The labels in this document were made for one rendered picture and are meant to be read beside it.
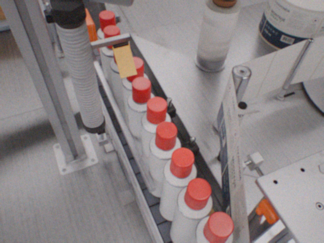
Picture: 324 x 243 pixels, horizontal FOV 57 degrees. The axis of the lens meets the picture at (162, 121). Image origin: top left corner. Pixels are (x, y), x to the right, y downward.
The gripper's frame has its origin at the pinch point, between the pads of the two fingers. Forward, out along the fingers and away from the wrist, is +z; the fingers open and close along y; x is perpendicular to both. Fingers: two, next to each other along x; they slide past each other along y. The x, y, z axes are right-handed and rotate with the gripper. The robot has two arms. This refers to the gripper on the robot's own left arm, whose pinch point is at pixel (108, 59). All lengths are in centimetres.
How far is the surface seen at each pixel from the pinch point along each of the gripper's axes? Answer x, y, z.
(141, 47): 9.1, 11.7, -0.1
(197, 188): -44.1, -0.7, 16.6
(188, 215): -42.7, -2.4, 20.9
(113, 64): -17.7, -2.4, 0.2
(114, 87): -14.9, -2.8, 5.1
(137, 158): -25.7, -4.2, 17.4
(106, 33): -16.7, -1.8, -5.6
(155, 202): -25.4, -3.2, 27.7
